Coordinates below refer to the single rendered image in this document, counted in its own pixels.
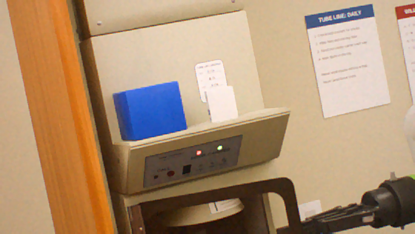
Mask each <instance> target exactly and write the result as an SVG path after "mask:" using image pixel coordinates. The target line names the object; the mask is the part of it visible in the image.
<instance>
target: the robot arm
mask: <svg viewBox="0 0 415 234"><path fill-rule="evenodd" d="M403 131H404V134H405V137H406V139H407V143H408V146H409V148H410V151H411V155H412V159H413V162H414V167H415V104H414V105H413V106H412V107H411V108H410V109H409V110H408V111H407V113H406V115H405V118H404V121H403ZM389 173H390V179H388V180H387V179H386V180H385V181H384V182H383V183H381V184H380V185H379V186H378V188H377V189H375V190H369V191H366V192H365V193H364V194H363V196H362V197H361V201H360V203H359V204H357V203H356V202H354V203H351V204H349V205H348V206H346V207H342V206H336V207H335V208H332V209H330V210H327V211H324V212H323V213H319V214H316V215H312V216H310V217H307V218H306V219H305V220H304V221H301V222H302V229H303V233H304V234H321V233H323V234H330V233H335V232H339V231H345V230H350V229H353V228H357V227H362V226H366V225H371V227H373V228H374V229H379V228H382V227H386V226H388V225H390V226H391V227H394V228H397V227H400V229H401V230H404V229H405V225H406V224H412V223H415V173H414V174H412V175H407V176H405V177H402V178H396V177H395V172H389Z"/></svg>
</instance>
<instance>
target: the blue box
mask: <svg viewBox="0 0 415 234"><path fill-rule="evenodd" d="M113 102H114V106H115V109H116V115H117V119H118V122H119V131H120V135H121V138H122V140H123V141H140V140H142V139H146V138H151V137H155V136H163V135H167V134H169V133H174V132H178V131H181V130H186V129H187V124H186V120H185V111H184V107H183V103H182V98H181V94H180V91H179V83H178V82H177V81H172V82H165V83H161V84H155V85H151V86H148V87H142V88H135V89H131V90H125V91H121V92H118V93H113Z"/></svg>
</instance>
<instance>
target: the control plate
mask: <svg viewBox="0 0 415 234"><path fill-rule="evenodd" d="M242 136H243V135H240V136H232V137H229V138H224V139H221V140H218V141H212V142H210V143H204V144H198V145H195V146H192V147H187V148H184V149H178V150H173V151H170V152H166V153H161V154H158V155H152V156H147V157H145V172H144V181H143V188H146V187H151V186H154V185H157V184H164V183H167V182H170V181H175V180H178V179H181V178H188V177H191V176H197V175H199V174H203V173H209V172H213V171H216V170H220V169H223V168H226V167H234V166H236V165H237V161H238V158H239V152H240V145H241V142H242ZM218 146H222V149H220V150H217V147H218ZM199 150H201V151H202V153H201V154H200V155H197V154H196V153H197V151H199ZM223 158H226V159H227V160H226V162H223V161H222V159H223ZM211 161H215V163H214V165H212V164H210V162H211ZM189 164H191V171H190V173H186V174H184V175H182V172H183V166H186V165H189ZM200 164H203V167H199V165H200ZM170 171H174V175H173V176H171V177H169V176H167V173H168V172H170ZM155 175H158V176H159V177H158V178H153V177H154V176H155Z"/></svg>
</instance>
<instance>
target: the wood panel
mask: <svg viewBox="0 0 415 234"><path fill-rule="evenodd" d="M6 2H7V7H8V10H9V17H10V23H11V26H12V30H13V35H14V42H15V46H16V51H17V54H18V58H19V66H20V70H21V76H22V79H23V82H24V88H25V95H26V98H27V104H28V107H29V111H30V119H31V123H32V126H33V132H34V136H35V139H36V148H37V151H38V154H39V160H40V164H41V169H42V176H43V179H44V185H45V188H46V191H47V197H48V201H49V207H50V212H51V216H52V220H53V225H54V229H55V234H114V231H113V222H112V219H111V216H110V210H109V207H108V202H107V194H106V190H105V187H104V182H103V178H102V172H101V165H100V162H99V156H98V153H97V149H96V143H95V136H94V133H93V128H92V124H91V120H90V114H89V108H88V105H87V99H86V95H85V91H84V86H83V79H82V74H81V70H80V66H79V60H78V57H77V51H76V45H75V41H74V37H73V32H72V25H71V22H70V17H69V13H68V9H67V0H6Z"/></svg>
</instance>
